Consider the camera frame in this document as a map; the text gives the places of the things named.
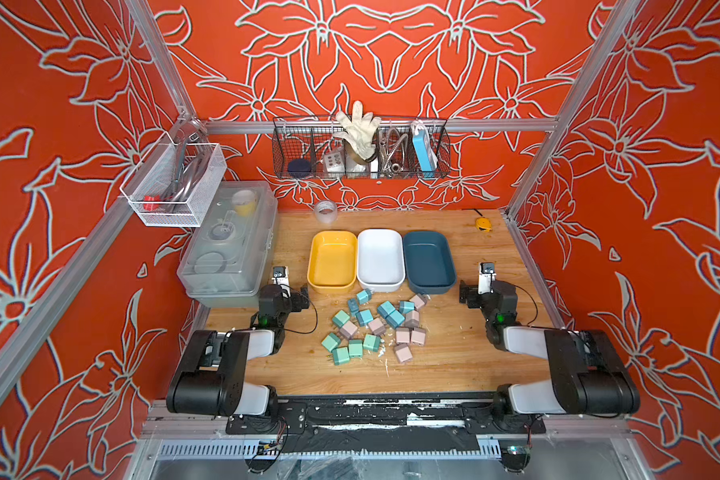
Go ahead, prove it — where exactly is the pink plug centre pile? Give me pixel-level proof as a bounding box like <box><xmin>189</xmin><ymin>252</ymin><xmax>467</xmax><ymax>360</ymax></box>
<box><xmin>367</xmin><ymin>318</ymin><xmax>387</xmax><ymax>336</ymax></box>

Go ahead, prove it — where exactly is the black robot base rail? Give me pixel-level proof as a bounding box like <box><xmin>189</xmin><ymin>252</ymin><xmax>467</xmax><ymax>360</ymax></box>
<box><xmin>225</xmin><ymin>391</ymin><xmax>546</xmax><ymax>453</ymax></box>

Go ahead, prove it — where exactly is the green plug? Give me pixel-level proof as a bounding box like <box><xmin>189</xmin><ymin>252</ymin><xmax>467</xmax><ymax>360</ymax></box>
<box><xmin>321</xmin><ymin>332</ymin><xmax>342</xmax><ymax>352</ymax></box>
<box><xmin>362</xmin><ymin>334</ymin><xmax>382</xmax><ymax>352</ymax></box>
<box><xmin>348</xmin><ymin>339</ymin><xmax>364</xmax><ymax>359</ymax></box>
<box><xmin>332</xmin><ymin>310</ymin><xmax>351</xmax><ymax>328</ymax></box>
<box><xmin>331</xmin><ymin>346</ymin><xmax>351</xmax><ymax>366</ymax></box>

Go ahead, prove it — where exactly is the yellow storage bin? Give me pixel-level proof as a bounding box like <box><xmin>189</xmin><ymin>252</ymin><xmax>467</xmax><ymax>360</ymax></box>
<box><xmin>307</xmin><ymin>230</ymin><xmax>358</xmax><ymax>295</ymax></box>

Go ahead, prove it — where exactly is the yellow tape measure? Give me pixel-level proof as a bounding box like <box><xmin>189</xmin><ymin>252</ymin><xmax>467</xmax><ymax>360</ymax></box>
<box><xmin>475</xmin><ymin>217</ymin><xmax>493</xmax><ymax>232</ymax></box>

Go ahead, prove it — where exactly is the white storage bin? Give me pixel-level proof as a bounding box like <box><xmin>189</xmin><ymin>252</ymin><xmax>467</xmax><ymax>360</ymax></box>
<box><xmin>357</xmin><ymin>229</ymin><xmax>406</xmax><ymax>293</ymax></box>

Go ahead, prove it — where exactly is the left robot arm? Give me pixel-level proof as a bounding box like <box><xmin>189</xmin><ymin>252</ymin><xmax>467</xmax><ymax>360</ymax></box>
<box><xmin>165</xmin><ymin>266</ymin><xmax>311</xmax><ymax>418</ymax></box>

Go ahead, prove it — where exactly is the clear plastic lidded box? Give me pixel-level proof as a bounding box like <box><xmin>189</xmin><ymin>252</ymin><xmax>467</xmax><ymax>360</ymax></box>
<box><xmin>177</xmin><ymin>181</ymin><xmax>278</xmax><ymax>309</ymax></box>

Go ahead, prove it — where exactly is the blue plug upper pile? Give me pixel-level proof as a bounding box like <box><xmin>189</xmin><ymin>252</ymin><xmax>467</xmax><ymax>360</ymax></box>
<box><xmin>377</xmin><ymin>301</ymin><xmax>395</xmax><ymax>319</ymax></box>

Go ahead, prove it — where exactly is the white power strip in basket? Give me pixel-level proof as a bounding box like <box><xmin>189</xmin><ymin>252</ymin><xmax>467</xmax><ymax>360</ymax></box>
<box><xmin>322</xmin><ymin>148</ymin><xmax>346</xmax><ymax>178</ymax></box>

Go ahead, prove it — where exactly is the yellow cup in clear box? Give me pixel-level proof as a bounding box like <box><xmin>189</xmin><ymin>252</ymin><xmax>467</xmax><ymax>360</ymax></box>
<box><xmin>231</xmin><ymin>189</ymin><xmax>258</xmax><ymax>217</ymax></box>

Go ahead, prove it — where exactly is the pink plug front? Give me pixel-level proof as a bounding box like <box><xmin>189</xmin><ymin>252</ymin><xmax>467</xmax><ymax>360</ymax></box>
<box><xmin>393</xmin><ymin>344</ymin><xmax>413</xmax><ymax>364</ymax></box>

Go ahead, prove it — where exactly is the pink plug left pile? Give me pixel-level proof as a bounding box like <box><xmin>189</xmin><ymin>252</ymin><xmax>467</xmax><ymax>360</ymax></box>
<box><xmin>339</xmin><ymin>321</ymin><xmax>359</xmax><ymax>340</ymax></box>

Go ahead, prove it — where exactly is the cream rubber glove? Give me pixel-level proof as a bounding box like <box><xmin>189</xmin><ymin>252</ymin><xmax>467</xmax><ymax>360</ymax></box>
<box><xmin>334</xmin><ymin>100</ymin><xmax>382</xmax><ymax>162</ymax></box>

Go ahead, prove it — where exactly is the red item in white basket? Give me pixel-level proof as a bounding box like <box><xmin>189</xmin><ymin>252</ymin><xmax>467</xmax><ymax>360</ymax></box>
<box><xmin>141</xmin><ymin>195</ymin><xmax>161</xmax><ymax>212</ymax></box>

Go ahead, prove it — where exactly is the pink plug pile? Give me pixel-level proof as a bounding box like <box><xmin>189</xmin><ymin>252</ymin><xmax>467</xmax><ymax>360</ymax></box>
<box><xmin>339</xmin><ymin>321</ymin><xmax>359</xmax><ymax>340</ymax></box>
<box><xmin>367</xmin><ymin>318</ymin><xmax>387</xmax><ymax>336</ymax></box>

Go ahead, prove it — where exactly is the teal plug near white bin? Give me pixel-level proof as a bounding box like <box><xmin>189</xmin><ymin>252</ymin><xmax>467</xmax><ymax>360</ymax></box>
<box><xmin>356</xmin><ymin>289</ymin><xmax>373</xmax><ymax>305</ymax></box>

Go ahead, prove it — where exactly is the black wire wall basket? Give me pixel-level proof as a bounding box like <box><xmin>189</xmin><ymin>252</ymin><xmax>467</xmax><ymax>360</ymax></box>
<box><xmin>272</xmin><ymin>116</ymin><xmax>455</xmax><ymax>180</ymax></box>

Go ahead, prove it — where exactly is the blue plug centre pile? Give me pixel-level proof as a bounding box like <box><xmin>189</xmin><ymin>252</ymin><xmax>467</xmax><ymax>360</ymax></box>
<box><xmin>385</xmin><ymin>309</ymin><xmax>406</xmax><ymax>329</ymax></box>

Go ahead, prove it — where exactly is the blue plug top pile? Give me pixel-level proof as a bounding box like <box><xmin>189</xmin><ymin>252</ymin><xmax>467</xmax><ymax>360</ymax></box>
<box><xmin>398</xmin><ymin>300</ymin><xmax>416</xmax><ymax>315</ymax></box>

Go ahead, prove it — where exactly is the white wire wall basket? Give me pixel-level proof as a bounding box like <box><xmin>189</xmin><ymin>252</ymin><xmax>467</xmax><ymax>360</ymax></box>
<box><xmin>120</xmin><ymin>134</ymin><xmax>226</xmax><ymax>228</ymax></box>

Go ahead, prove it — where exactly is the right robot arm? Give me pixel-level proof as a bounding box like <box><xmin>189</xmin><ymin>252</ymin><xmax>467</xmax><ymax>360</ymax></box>
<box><xmin>459</xmin><ymin>262</ymin><xmax>641</xmax><ymax>417</ymax></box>

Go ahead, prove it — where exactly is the dark teal storage bin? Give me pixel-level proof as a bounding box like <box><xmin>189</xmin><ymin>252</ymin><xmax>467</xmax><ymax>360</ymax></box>
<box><xmin>403</xmin><ymin>230</ymin><xmax>457</xmax><ymax>295</ymax></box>

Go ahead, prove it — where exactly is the blue plug pile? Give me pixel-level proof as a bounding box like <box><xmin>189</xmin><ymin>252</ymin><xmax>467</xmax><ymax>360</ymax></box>
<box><xmin>398</xmin><ymin>300</ymin><xmax>416</xmax><ymax>315</ymax></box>
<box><xmin>377</xmin><ymin>301</ymin><xmax>395</xmax><ymax>319</ymax></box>
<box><xmin>385</xmin><ymin>309</ymin><xmax>406</xmax><ymax>329</ymax></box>

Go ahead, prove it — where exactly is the clear tape roll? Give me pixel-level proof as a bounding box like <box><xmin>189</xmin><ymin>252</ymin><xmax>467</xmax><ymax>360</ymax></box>
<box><xmin>313</xmin><ymin>200</ymin><xmax>338</xmax><ymax>225</ymax></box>

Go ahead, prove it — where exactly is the light blue box in basket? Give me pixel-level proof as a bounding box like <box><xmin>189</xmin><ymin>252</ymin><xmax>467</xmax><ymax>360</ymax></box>
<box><xmin>410</xmin><ymin>120</ymin><xmax>437</xmax><ymax>178</ymax></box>

